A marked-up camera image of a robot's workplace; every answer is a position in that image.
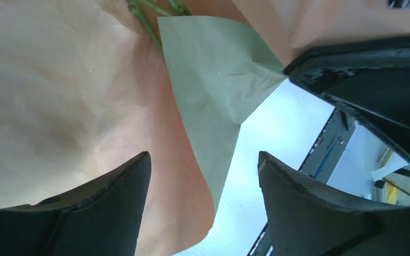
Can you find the orange wrapping paper sheet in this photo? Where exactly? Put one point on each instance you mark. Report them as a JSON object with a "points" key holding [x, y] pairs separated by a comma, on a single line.
{"points": [[83, 89]]}

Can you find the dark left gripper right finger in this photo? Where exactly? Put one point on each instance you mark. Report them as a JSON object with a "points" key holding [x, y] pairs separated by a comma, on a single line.
{"points": [[308, 217]]}

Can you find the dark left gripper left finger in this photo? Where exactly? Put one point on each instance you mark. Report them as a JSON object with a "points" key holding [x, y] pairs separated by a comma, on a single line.
{"points": [[100, 217]]}

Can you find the peach white fake flower bunch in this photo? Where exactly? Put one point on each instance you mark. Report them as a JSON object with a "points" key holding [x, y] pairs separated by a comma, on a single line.
{"points": [[147, 12]]}

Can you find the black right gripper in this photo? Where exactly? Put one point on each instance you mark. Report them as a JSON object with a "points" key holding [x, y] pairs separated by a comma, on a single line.
{"points": [[357, 59]]}

